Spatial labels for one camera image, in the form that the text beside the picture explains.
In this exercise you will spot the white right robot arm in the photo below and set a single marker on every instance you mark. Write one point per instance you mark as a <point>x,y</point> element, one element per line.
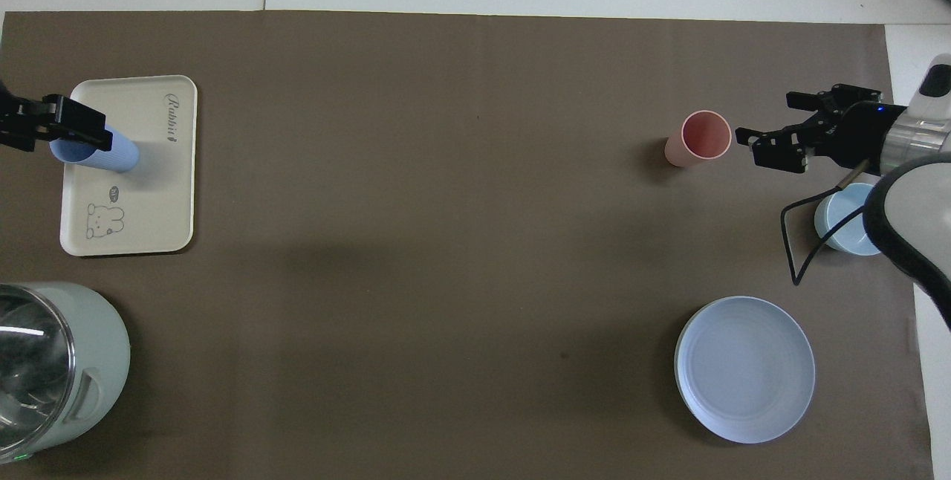
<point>921,198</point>

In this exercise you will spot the light blue bowl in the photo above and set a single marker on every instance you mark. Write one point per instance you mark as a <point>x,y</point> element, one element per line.
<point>836,224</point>

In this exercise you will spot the glass pot lid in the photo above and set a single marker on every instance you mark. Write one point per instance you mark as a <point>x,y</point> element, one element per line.
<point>33,368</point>

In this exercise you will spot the blue ribbed plastic cup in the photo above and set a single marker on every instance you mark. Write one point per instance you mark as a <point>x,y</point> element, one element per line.
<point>111,157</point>

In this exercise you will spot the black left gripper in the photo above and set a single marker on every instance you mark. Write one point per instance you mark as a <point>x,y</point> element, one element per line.
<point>9,123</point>

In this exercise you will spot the mint green electric pot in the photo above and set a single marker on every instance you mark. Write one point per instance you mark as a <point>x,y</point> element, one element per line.
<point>96,361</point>

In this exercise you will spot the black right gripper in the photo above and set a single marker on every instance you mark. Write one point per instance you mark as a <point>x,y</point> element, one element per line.
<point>862,134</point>

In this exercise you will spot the lavender blue plate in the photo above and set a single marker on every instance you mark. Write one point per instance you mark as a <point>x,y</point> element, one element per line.
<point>743,368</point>

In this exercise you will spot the pink plastic cup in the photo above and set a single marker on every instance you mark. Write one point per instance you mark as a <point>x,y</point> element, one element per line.
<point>702,137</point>

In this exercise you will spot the cream tray with bear print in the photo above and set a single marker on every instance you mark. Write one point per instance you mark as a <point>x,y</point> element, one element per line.
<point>148,205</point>

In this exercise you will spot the brown table mat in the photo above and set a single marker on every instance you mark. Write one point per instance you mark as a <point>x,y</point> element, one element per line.
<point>446,242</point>

